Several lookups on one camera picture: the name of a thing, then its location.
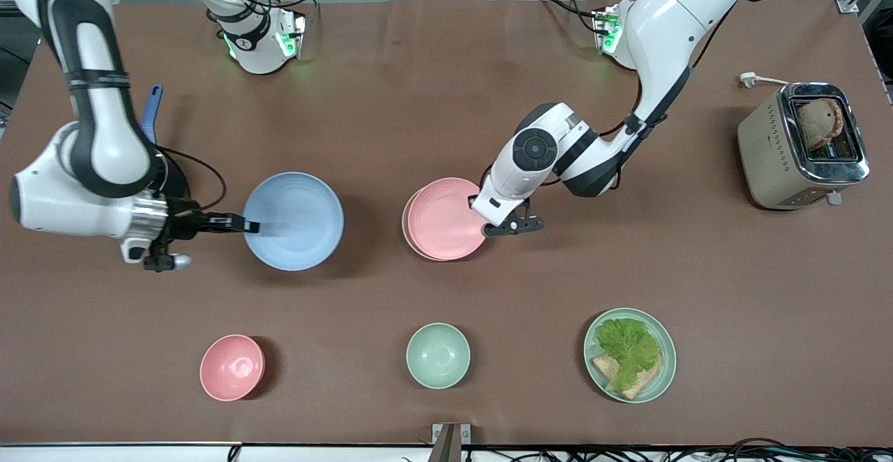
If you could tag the green bowl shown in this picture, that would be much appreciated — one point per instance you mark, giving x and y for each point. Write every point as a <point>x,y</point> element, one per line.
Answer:
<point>438,355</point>

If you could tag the green lettuce leaf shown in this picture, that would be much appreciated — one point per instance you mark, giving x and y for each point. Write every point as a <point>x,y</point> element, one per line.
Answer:
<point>628,347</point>

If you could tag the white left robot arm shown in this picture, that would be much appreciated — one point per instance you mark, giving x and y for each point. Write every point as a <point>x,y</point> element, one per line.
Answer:
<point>670,15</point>

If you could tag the white toaster power plug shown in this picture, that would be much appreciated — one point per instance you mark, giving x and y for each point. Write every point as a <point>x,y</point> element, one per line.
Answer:
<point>748,80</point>

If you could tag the beige plate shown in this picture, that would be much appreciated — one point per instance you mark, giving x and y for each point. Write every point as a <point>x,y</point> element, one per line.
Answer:
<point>404,228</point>

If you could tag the pink plate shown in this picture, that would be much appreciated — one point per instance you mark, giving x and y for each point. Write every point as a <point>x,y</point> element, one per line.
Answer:
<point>443,218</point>

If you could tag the blue plate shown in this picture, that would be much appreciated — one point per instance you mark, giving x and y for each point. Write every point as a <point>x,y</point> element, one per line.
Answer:
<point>296,221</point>

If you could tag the beige and chrome toaster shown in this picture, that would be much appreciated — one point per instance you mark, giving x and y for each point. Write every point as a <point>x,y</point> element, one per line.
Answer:
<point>767,162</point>

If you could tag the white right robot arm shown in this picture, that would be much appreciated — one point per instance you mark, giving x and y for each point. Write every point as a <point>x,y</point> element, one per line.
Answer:
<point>104,134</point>

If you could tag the pink bowl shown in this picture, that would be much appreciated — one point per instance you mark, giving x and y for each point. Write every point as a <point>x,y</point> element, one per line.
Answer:
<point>231,368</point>

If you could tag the brown toast slice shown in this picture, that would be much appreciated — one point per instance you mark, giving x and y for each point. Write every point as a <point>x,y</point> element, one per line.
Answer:
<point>818,127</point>

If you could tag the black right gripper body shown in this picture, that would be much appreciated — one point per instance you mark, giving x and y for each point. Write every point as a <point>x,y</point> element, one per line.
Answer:
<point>183,222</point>

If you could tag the green plate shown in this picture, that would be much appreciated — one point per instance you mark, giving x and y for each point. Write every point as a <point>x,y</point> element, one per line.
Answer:
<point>666,371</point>

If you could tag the brown bread slice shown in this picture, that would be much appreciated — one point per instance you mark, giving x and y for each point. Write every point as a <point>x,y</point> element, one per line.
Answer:
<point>645,383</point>
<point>604,366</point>

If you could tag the grey metal camera mount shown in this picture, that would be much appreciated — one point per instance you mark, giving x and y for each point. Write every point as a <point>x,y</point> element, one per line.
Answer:
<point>446,444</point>

